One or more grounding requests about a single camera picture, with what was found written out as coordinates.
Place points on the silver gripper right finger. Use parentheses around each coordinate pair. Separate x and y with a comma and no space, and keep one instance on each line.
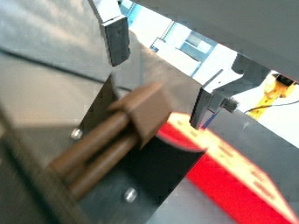
(212,102)

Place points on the red shape-sorting block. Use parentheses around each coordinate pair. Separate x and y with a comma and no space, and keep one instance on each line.
(233,181)

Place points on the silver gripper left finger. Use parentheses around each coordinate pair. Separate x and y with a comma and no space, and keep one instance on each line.
(114,29)

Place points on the blue rectangular peg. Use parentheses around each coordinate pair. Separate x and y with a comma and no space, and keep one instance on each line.
(209,121)

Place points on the black curved fixture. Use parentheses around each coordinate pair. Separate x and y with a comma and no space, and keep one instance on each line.
(138,184)

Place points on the brown three-prong object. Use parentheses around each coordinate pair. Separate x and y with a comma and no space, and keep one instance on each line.
(139,114)

